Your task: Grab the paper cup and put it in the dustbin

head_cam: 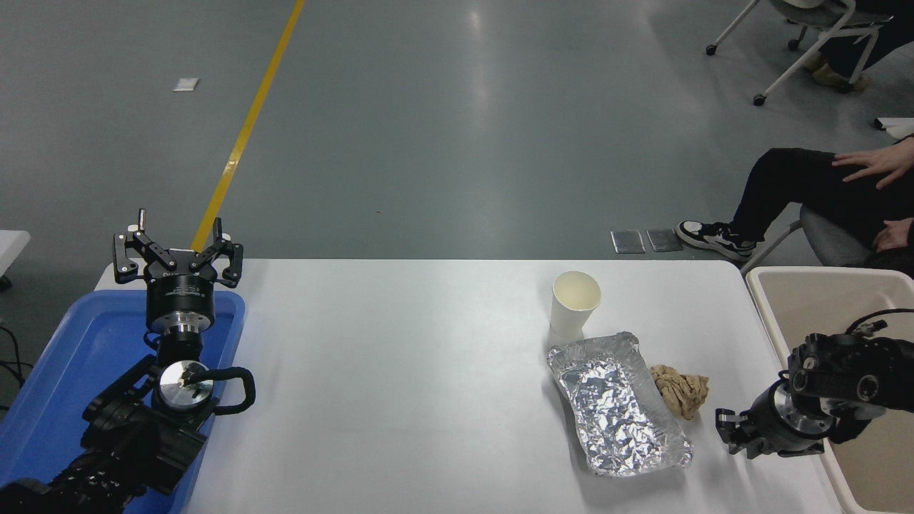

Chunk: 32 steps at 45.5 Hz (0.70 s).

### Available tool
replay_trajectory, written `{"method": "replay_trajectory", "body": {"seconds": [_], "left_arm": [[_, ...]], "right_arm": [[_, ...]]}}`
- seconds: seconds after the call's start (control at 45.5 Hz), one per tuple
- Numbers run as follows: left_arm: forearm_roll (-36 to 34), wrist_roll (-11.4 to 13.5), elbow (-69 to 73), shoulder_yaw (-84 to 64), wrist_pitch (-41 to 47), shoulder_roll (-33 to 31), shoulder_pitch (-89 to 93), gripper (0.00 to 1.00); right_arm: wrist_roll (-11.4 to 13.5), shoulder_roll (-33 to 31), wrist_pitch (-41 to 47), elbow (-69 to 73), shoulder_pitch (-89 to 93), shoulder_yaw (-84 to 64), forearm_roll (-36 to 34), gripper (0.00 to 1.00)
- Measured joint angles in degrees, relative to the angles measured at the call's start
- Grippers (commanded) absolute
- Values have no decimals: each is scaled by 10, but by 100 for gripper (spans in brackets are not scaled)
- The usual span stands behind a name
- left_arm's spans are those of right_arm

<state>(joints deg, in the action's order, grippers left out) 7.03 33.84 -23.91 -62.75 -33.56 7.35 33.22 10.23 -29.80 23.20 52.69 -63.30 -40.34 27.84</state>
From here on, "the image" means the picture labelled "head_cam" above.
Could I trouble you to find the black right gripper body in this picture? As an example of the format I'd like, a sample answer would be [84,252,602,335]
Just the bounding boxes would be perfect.
[743,382,800,458]

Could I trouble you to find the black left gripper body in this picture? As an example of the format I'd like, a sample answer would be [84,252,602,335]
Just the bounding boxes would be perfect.
[146,264,218,331]

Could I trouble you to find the white paper cup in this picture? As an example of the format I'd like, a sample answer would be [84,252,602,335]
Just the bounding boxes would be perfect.
[550,271,602,340]

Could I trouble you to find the person's left hand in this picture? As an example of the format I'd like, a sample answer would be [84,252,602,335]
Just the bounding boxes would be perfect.
[873,218,914,252]

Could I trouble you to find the person's right hand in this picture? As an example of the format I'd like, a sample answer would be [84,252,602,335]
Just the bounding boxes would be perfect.
[832,139,914,190]

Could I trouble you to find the crumpled tan paper ball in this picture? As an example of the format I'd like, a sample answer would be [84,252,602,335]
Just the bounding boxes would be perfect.
[649,365,710,420]

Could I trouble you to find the silver foil tray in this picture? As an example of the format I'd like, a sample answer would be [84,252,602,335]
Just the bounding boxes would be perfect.
[547,331,694,478]

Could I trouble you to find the blue plastic tray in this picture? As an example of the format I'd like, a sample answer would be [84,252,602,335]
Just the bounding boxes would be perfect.
[0,289,246,514]

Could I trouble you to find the large pale bin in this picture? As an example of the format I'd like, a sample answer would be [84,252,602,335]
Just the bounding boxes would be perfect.
[745,266,914,514]

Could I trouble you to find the white side table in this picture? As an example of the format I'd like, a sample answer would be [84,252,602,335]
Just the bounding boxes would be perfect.
[0,230,31,290]

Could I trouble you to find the black and white sneaker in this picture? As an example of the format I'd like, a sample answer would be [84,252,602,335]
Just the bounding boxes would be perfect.
[676,220,758,261]

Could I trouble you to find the grey seat chair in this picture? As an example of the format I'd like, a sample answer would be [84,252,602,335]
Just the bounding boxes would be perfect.
[739,206,883,276]

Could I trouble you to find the person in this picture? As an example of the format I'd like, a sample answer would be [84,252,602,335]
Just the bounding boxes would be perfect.
[803,0,914,92]
[676,136,914,279]

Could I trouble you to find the black cables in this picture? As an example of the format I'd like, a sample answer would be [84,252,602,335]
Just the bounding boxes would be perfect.
[0,318,34,415]

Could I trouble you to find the white frame wheeled chair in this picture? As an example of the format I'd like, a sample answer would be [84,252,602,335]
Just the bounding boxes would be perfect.
[705,0,893,106]

